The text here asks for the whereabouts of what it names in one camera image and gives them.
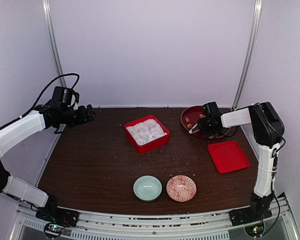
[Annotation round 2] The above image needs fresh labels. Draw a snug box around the red square box lid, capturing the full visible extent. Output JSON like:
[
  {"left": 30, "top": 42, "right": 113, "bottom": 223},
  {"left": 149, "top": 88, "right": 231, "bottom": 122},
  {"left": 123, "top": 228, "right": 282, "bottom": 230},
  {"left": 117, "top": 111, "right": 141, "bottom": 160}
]
[{"left": 207, "top": 140, "right": 250, "bottom": 174}]

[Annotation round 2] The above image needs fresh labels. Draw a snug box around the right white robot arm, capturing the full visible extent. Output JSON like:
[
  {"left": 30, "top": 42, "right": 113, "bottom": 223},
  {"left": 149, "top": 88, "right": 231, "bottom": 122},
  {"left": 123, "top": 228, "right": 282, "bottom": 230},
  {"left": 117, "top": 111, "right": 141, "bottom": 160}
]
[{"left": 188, "top": 101, "right": 286, "bottom": 221}]

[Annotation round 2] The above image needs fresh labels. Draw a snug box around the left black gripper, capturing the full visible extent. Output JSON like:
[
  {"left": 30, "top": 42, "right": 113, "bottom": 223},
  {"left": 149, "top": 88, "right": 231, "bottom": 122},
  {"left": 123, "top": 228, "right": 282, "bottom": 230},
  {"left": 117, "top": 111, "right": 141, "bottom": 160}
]
[{"left": 60, "top": 104, "right": 97, "bottom": 130}]

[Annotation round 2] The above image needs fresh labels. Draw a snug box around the red square chocolate box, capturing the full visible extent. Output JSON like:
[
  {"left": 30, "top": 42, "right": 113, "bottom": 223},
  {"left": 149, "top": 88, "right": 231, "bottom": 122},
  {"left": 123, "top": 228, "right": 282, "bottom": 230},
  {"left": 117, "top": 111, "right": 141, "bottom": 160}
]
[{"left": 124, "top": 115, "right": 170, "bottom": 155}]

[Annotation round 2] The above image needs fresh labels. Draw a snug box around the dark red round tray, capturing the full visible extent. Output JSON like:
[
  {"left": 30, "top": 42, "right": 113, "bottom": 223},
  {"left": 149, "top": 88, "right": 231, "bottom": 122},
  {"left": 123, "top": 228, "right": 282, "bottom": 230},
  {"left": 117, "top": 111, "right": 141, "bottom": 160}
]
[{"left": 180, "top": 105, "right": 230, "bottom": 140}]

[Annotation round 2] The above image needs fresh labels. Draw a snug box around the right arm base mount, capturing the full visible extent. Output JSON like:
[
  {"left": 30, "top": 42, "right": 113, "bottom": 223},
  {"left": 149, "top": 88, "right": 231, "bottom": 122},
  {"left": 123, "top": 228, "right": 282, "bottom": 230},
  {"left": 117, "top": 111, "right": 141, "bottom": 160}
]
[{"left": 228, "top": 206, "right": 272, "bottom": 238}]

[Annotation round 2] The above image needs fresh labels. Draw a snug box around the aluminium front rail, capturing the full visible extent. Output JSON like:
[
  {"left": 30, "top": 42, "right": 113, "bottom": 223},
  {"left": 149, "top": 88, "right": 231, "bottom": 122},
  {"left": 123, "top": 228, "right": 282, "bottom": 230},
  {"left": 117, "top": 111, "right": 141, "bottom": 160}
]
[{"left": 14, "top": 194, "right": 295, "bottom": 240}]

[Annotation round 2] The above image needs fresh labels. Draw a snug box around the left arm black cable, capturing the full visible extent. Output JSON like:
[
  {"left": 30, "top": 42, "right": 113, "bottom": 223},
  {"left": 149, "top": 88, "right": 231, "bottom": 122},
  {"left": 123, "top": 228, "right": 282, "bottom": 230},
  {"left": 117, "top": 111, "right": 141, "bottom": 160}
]
[{"left": 19, "top": 73, "right": 80, "bottom": 118}]

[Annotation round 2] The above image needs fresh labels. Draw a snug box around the aluminium frame post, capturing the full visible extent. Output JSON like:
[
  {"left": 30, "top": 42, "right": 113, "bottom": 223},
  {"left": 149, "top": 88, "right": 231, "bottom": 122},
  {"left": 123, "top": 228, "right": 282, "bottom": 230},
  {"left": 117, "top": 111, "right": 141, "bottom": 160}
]
[
  {"left": 42, "top": 0, "right": 64, "bottom": 76},
  {"left": 231, "top": 0, "right": 263, "bottom": 110}
]

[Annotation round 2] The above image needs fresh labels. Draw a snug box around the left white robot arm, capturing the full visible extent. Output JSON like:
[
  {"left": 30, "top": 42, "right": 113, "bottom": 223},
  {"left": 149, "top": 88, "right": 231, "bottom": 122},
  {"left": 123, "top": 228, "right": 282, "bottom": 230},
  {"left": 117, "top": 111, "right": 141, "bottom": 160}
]
[{"left": 0, "top": 86, "right": 96, "bottom": 222}]

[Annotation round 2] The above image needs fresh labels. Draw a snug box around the red patterned ceramic bowl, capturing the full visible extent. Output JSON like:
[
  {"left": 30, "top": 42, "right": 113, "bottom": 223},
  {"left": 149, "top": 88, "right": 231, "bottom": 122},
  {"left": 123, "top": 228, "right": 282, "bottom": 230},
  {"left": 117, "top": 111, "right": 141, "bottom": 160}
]
[{"left": 166, "top": 175, "right": 197, "bottom": 203}]

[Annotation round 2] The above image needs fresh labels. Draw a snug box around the left aluminium frame post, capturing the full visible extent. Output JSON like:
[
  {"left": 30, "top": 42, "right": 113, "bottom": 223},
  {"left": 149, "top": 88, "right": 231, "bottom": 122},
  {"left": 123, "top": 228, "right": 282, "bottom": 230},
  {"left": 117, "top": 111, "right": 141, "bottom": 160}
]
[{"left": 42, "top": 0, "right": 64, "bottom": 76}]

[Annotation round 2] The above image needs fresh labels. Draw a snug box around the right aluminium frame post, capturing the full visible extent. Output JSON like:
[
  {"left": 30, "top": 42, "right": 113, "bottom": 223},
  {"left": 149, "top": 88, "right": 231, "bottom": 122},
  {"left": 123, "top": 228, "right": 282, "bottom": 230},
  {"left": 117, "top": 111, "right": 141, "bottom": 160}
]
[{"left": 231, "top": 0, "right": 263, "bottom": 110}]

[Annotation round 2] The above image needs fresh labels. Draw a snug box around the pale green ceramic bowl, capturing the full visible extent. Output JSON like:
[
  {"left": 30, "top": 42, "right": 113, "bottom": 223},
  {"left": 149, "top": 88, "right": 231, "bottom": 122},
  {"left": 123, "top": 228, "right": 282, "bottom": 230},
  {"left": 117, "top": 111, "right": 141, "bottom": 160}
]
[{"left": 133, "top": 175, "right": 163, "bottom": 202}]

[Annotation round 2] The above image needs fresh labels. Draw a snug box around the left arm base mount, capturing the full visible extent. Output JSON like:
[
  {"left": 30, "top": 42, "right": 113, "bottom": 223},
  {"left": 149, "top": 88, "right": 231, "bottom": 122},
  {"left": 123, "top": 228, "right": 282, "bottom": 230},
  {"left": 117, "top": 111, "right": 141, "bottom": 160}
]
[{"left": 31, "top": 206, "right": 80, "bottom": 240}]

